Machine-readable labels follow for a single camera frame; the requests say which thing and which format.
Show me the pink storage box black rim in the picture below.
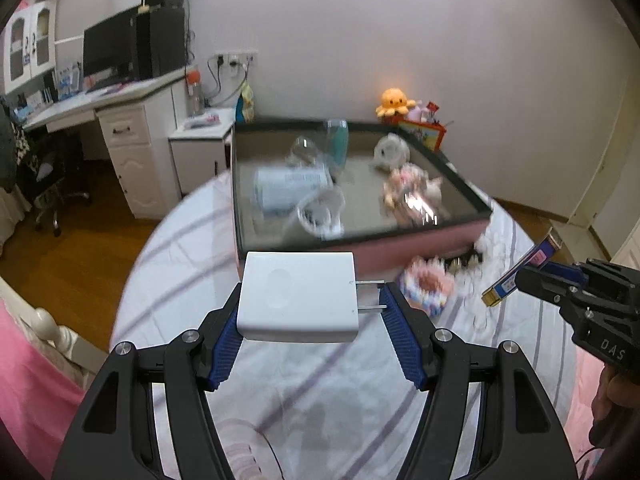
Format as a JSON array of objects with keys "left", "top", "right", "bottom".
[{"left": 231, "top": 119, "right": 491, "bottom": 275}]

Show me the white power adapter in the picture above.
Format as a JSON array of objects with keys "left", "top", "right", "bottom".
[{"left": 236, "top": 252, "right": 384, "bottom": 344}]

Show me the pink plush toy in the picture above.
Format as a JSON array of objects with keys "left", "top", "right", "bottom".
[{"left": 405, "top": 101, "right": 428, "bottom": 122}]

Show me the white round head doll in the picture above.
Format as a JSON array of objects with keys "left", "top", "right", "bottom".
[{"left": 373, "top": 133, "right": 410, "bottom": 171}]

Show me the white wall power strip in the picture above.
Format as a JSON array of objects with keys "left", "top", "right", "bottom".
[{"left": 213, "top": 49, "right": 258, "bottom": 66}]

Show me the blue gold rectangular pack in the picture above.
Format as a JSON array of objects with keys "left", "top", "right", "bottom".
[{"left": 480, "top": 234, "right": 564, "bottom": 309}]

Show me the pink brick block figure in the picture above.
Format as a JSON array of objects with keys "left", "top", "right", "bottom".
[{"left": 398, "top": 256, "right": 456, "bottom": 316}]

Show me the clear heart acrylic piece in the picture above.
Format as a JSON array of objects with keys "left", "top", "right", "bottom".
[{"left": 216, "top": 419, "right": 284, "bottom": 480}]

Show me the white computer desk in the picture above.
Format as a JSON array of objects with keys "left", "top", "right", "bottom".
[{"left": 24, "top": 68, "right": 188, "bottom": 220}]

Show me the clear small jar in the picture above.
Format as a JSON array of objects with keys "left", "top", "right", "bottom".
[{"left": 288, "top": 136, "right": 323, "bottom": 167}]

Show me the white bed post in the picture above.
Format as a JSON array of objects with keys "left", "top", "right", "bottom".
[{"left": 32, "top": 308, "right": 106, "bottom": 374}]

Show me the white striped tablecloth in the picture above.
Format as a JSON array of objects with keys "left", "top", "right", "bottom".
[{"left": 112, "top": 176, "right": 576, "bottom": 479}]

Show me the clear dental flosser box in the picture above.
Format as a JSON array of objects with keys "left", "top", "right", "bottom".
[{"left": 254, "top": 166, "right": 333, "bottom": 216}]

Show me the rose gold metal cup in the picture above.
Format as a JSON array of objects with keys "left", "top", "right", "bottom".
[{"left": 397, "top": 193, "right": 442, "bottom": 226}]

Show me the white pink brick figure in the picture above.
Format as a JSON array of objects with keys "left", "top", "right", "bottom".
[{"left": 383, "top": 162, "right": 442, "bottom": 210}]

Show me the black computer tower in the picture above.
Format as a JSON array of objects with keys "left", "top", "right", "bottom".
[{"left": 132, "top": 6, "right": 186, "bottom": 80}]

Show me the orange cap water bottle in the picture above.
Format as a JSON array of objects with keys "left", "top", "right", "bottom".
[{"left": 186, "top": 68, "right": 204, "bottom": 117}]

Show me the black office chair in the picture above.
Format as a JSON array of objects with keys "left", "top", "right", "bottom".
[{"left": 17, "top": 142, "right": 93, "bottom": 237}]

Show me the pink bed cover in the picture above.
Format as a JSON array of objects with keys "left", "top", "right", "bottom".
[{"left": 1, "top": 300, "right": 88, "bottom": 479}]

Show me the orange octopus plush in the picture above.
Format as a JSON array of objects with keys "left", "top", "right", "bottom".
[{"left": 375, "top": 88, "right": 416, "bottom": 118}]

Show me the white cup in box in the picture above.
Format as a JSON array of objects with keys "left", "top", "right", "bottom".
[{"left": 295, "top": 186, "right": 346, "bottom": 240}]

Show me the person's right hand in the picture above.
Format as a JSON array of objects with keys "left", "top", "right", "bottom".
[{"left": 589, "top": 364, "right": 639, "bottom": 448}]

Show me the white glass door cabinet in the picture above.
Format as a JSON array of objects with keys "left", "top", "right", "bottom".
[{"left": 3, "top": 0, "right": 56, "bottom": 93}]

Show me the black computer monitor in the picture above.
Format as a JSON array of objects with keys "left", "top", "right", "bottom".
[{"left": 82, "top": 6, "right": 138, "bottom": 86}]

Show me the snack bag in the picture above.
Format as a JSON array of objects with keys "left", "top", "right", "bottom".
[{"left": 235, "top": 81, "right": 255, "bottom": 124}]

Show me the white bedside cabinet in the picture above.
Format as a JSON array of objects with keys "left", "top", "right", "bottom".
[{"left": 169, "top": 108, "right": 235, "bottom": 195}]

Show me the round clear teal container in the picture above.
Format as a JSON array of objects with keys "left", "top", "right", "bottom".
[{"left": 326, "top": 119, "right": 349, "bottom": 167}]

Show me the dark hanging jacket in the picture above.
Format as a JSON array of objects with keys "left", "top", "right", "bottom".
[{"left": 0, "top": 98, "right": 29, "bottom": 193}]

